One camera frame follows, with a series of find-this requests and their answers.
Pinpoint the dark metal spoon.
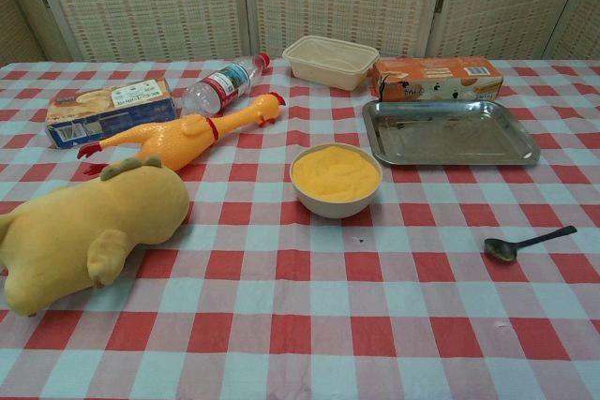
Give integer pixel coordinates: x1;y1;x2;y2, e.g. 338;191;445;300
484;225;578;264

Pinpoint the yellow bowl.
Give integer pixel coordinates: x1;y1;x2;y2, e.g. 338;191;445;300
289;141;383;219

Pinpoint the beige takeaway tray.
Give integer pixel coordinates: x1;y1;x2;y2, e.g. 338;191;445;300
281;36;380;91

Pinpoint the silver metal tray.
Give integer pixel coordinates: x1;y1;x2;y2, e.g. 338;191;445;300
362;99;542;167

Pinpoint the clear red-capped water bottle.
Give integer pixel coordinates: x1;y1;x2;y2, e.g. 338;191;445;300
181;52;273;116

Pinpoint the yellow rubber chicken toy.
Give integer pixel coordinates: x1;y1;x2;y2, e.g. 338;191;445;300
77;92;286;180

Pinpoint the red white checkered tablecloth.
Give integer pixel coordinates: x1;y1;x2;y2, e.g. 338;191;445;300
0;58;600;400

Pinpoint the orange cardboard box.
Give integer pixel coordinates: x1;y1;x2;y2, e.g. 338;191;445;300
371;56;505;104

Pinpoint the blue cracker box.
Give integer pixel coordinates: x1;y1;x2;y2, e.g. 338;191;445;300
45;76;178;152

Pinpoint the yellow plush toy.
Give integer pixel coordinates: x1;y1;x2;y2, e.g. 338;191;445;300
0;156;191;318

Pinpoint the woven folding screen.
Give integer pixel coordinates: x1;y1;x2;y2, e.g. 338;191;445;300
0;0;600;64

